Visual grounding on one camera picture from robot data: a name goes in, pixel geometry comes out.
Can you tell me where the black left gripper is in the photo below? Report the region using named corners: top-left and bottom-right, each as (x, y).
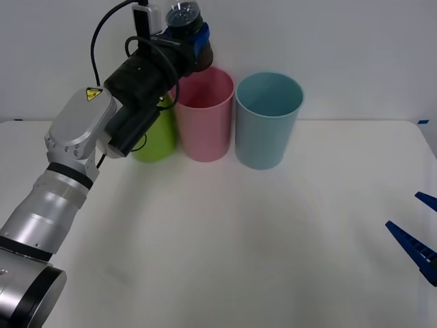
top-left (135, 22), bottom-right (212, 81)

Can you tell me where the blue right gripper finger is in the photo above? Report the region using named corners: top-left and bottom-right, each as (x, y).
top-left (384, 220), bottom-right (437, 287)
top-left (414, 191), bottom-right (437, 211)

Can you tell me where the small dark plastic bottle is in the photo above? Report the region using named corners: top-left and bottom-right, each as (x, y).
top-left (165, 0), bottom-right (215, 72)

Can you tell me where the pink plastic bin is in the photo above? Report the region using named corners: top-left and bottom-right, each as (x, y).
top-left (170, 66), bottom-right (236, 163)

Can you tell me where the green plastic bin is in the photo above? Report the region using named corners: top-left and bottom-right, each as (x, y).
top-left (130, 91), bottom-right (178, 163)

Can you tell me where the pale blue plastic bin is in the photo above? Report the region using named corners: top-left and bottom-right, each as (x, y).
top-left (234, 71), bottom-right (305, 171)

